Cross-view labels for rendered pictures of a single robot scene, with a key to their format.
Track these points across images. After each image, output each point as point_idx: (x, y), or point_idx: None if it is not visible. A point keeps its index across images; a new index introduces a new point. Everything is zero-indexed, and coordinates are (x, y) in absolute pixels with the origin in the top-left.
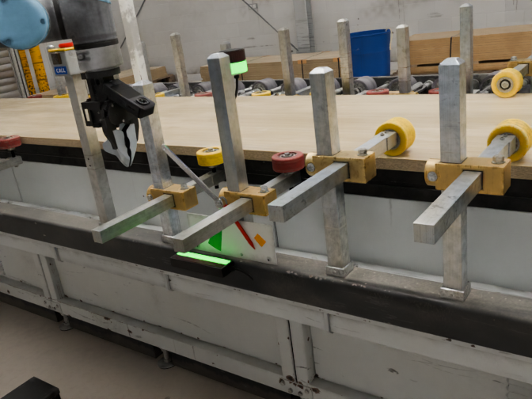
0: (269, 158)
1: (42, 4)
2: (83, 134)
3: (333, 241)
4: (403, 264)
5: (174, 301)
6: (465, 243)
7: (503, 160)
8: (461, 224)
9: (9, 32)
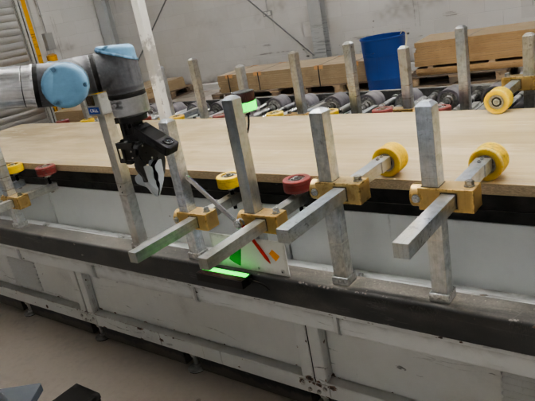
0: (281, 181)
1: (81, 65)
2: (115, 165)
3: (337, 255)
4: (403, 272)
5: (201, 310)
6: (447, 254)
7: (474, 184)
8: (443, 238)
9: (59, 95)
